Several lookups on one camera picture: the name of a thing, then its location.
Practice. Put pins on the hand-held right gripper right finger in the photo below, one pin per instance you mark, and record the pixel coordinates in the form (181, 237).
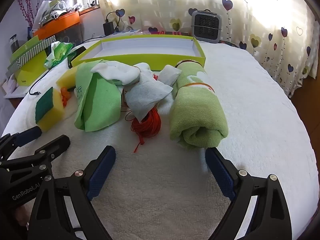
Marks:
(220, 172)

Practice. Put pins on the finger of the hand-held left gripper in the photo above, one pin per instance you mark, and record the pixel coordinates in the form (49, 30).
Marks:
(56, 145)
(28, 133)

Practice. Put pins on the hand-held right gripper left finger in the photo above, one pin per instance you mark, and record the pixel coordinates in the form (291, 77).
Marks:
(98, 177)

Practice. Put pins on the yellow sponge with green pad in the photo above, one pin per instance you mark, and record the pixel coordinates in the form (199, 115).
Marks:
(53, 115)

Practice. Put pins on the light green cloth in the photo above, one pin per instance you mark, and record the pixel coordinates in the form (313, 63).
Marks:
(100, 105)

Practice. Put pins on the plain yellow sponge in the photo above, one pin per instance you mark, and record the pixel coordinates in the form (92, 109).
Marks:
(66, 78)

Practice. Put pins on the green towel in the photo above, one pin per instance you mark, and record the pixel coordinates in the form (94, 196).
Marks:
(197, 110)

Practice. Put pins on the large white non-woven pouch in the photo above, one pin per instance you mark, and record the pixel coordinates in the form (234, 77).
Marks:
(147, 95)

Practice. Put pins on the lime green shallow box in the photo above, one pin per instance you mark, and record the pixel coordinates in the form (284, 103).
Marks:
(150, 48)

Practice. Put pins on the white blanket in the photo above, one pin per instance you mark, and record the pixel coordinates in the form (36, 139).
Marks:
(250, 130)

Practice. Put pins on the striped green box lid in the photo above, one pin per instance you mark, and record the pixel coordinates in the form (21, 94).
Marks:
(32, 51)

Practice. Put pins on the green tissue packet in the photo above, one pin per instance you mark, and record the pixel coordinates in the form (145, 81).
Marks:
(60, 52)

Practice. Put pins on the dark glass jar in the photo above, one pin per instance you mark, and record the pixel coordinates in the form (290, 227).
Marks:
(13, 43)

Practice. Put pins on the black phone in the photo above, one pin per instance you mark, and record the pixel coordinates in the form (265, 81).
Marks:
(76, 55)

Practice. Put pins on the dark glass tank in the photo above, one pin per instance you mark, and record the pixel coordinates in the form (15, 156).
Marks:
(70, 33)

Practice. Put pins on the orange tray with clutter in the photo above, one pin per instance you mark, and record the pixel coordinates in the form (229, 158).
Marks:
(62, 22)

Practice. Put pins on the pile of white packets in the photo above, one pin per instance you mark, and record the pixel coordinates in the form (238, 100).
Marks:
(53, 8)

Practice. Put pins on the red decorative branches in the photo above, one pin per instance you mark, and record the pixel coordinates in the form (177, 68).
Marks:
(23, 6)

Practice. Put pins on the black power adapter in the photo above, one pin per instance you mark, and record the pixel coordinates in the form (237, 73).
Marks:
(108, 28)

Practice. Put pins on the white power strip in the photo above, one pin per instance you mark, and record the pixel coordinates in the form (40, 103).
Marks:
(125, 32)

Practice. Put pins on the grey space heater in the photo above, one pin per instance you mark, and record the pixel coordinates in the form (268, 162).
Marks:
(206, 26)

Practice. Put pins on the plaid cloth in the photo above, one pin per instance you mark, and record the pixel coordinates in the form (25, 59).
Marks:
(172, 32)

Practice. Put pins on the heart print curtain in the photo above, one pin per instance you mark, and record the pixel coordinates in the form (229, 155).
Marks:
(250, 5)

